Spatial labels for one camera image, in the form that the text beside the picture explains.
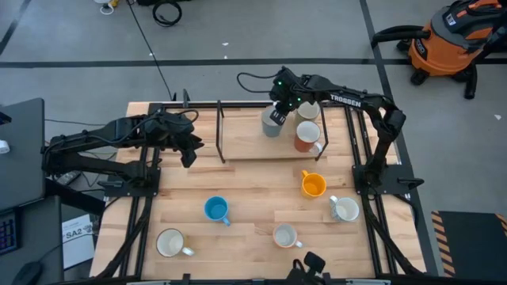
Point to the black computer mouse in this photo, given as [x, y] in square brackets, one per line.
[25, 273]

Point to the black mat with hazard stripes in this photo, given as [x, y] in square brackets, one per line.
[471, 241]

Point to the grey mug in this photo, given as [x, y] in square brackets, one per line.
[269, 128]

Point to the dark grey flat panel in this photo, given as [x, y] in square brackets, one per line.
[21, 158]

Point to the small white object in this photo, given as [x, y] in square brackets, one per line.
[4, 147]

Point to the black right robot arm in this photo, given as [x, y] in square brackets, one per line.
[344, 99]

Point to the black power strip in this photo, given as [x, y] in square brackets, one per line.
[68, 178]

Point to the black bulky object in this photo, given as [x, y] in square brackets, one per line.
[307, 265]

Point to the black keyboard with blue keys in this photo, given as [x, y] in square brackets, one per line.
[8, 233]

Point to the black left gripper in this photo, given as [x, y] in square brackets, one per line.
[176, 130]

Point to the orange and black shop vacuum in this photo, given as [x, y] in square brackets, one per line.
[447, 43]

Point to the pale green mug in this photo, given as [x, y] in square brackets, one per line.
[311, 112]

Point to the black desk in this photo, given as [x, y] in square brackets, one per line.
[43, 237]

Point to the silver aluminium extrusion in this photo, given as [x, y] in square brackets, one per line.
[148, 282]
[368, 282]

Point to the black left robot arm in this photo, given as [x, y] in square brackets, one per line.
[99, 132]

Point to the white mug bottom centre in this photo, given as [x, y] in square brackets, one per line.
[284, 236]

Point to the white mug with yellow dots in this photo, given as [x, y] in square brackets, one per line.
[170, 242]

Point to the orange-brown mug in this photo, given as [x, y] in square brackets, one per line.
[308, 132]

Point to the white mug with blue pattern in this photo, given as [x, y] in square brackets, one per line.
[346, 210]

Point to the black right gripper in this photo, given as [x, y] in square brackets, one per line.
[287, 89]

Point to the plain yellow mug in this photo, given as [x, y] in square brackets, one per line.
[315, 188]

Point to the white printed paper sheet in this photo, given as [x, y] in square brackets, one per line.
[77, 245]

